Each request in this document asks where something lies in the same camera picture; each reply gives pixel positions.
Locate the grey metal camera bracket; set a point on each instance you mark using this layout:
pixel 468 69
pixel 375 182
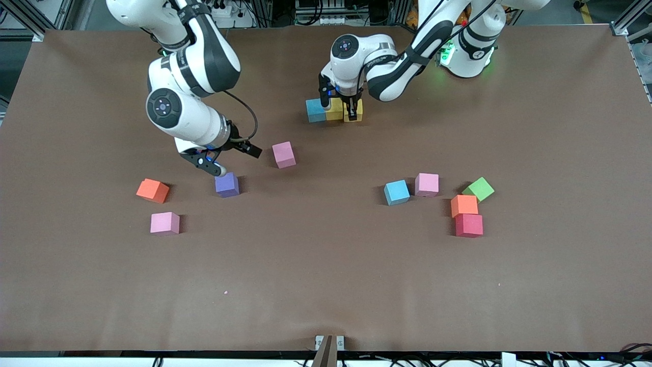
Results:
pixel 329 346

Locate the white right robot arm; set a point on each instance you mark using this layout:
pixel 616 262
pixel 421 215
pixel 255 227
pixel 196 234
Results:
pixel 196 125

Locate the aluminium frame profile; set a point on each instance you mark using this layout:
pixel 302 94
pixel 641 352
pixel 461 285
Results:
pixel 629 20
pixel 51 15

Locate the yellow foam cube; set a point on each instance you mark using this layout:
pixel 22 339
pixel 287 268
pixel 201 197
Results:
pixel 360 111
pixel 337 112

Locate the white power strip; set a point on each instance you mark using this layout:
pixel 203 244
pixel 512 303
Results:
pixel 244 18
pixel 331 20

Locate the purple foam cube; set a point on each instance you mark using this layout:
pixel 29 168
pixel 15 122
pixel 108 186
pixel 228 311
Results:
pixel 226 184

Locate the blue foam cube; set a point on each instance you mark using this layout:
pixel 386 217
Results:
pixel 313 114
pixel 396 192

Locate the pink foam cube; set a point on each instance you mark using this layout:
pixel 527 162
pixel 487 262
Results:
pixel 164 223
pixel 427 184
pixel 283 154

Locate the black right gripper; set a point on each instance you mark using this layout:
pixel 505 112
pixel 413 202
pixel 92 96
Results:
pixel 236 141

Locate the green foam cube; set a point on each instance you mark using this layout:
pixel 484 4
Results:
pixel 479 188

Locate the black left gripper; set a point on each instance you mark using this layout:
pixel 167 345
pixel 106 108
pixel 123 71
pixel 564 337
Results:
pixel 350 105

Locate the bag of orange items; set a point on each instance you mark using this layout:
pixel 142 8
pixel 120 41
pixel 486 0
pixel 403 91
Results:
pixel 410 19

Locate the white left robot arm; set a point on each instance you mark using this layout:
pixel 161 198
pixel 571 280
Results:
pixel 367 48

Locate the orange foam cube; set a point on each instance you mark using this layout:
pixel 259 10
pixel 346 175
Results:
pixel 464 206
pixel 153 190

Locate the red foam cube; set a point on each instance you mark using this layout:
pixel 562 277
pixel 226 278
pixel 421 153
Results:
pixel 468 226

